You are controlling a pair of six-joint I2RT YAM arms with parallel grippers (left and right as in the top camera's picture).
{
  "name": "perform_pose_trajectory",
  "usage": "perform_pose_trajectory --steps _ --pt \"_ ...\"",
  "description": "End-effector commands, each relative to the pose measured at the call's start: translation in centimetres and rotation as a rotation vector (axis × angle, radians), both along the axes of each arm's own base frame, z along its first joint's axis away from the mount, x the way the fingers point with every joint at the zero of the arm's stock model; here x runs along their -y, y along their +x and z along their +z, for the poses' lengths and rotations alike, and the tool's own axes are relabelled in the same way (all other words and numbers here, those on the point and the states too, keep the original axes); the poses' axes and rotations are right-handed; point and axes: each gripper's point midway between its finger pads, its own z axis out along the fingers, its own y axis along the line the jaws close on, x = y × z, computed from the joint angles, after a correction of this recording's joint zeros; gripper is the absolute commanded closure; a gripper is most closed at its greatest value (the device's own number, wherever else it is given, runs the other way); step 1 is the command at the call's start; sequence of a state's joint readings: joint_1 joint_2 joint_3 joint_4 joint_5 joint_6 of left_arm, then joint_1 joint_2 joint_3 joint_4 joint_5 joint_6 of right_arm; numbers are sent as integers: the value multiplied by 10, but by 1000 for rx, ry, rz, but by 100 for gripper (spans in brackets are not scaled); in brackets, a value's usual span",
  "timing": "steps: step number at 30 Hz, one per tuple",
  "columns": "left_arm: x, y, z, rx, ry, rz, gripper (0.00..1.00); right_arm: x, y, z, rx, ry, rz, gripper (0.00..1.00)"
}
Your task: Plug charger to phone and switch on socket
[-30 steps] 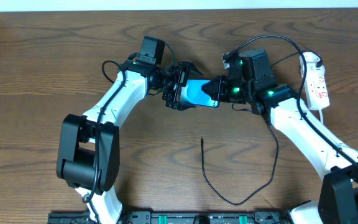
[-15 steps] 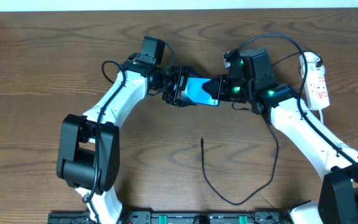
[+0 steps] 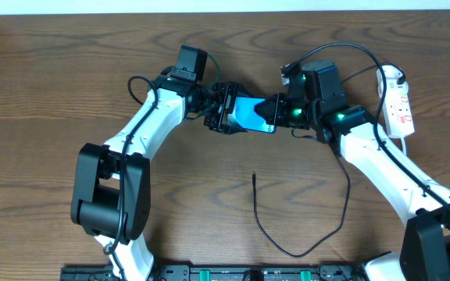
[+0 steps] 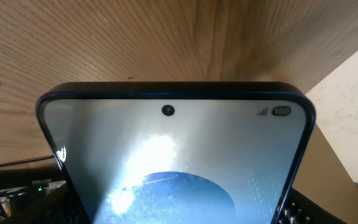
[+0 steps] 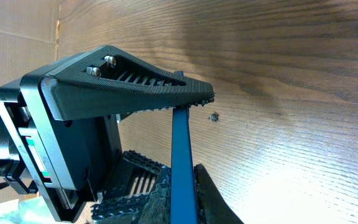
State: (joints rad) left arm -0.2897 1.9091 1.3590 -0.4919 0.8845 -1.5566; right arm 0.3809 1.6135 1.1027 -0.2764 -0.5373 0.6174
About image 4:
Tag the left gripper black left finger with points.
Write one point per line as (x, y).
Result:
(56, 206)

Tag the blue Galaxy smartphone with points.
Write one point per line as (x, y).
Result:
(177, 152)

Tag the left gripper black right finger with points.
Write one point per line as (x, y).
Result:
(301, 210)

